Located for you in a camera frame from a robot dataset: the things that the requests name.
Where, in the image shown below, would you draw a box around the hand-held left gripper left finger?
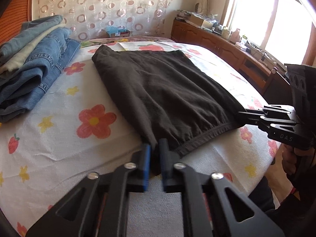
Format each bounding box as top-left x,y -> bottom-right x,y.
26,144 -> 152,237

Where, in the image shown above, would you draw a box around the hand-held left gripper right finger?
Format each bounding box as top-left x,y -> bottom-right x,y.
159,138 -> 285,237

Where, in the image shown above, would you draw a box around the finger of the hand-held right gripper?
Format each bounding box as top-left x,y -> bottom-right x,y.
244,105 -> 296,120
236,113 -> 306,151

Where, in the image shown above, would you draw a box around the black pants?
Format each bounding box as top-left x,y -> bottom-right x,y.
92,45 -> 246,176

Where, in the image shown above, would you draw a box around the person's right forearm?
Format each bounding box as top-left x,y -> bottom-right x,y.
270,184 -> 316,237

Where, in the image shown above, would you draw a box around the cream folded pants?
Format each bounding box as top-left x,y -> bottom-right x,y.
0,23 -> 68,74

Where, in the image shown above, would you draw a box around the person's right hand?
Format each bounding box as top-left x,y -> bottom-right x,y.
282,144 -> 305,178

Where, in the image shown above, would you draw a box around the person's dark clothing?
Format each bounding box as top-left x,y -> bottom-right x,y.
247,176 -> 276,213

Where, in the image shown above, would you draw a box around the white flower-print blanket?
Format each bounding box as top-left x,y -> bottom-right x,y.
0,41 -> 280,237

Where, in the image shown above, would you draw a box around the wooden sideboard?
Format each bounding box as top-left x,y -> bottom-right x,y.
170,20 -> 292,97

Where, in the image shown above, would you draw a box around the floral bed sheet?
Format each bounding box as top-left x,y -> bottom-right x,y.
81,36 -> 174,49

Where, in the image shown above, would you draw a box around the brown cardboard box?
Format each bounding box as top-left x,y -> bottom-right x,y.
189,13 -> 211,28

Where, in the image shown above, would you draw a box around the small cardboard box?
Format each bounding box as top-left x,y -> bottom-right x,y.
106,30 -> 131,39

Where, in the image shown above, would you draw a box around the patterned cloth pile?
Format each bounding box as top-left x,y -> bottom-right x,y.
176,9 -> 216,22

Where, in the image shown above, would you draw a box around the blue denim folded jeans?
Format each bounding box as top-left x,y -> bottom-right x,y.
0,27 -> 72,109

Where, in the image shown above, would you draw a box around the dark blue folded jeans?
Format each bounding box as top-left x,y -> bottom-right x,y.
0,38 -> 82,123

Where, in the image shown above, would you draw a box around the circle-print sheer curtain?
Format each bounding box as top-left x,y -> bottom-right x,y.
30,0 -> 178,40

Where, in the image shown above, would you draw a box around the light blue folded jeans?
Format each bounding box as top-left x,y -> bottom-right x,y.
0,15 -> 66,65

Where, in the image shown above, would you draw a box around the wooden slatted wardrobe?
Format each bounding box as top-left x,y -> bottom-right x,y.
0,0 -> 35,30

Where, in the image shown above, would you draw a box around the wooden frame window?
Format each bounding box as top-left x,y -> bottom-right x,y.
221,0 -> 316,66

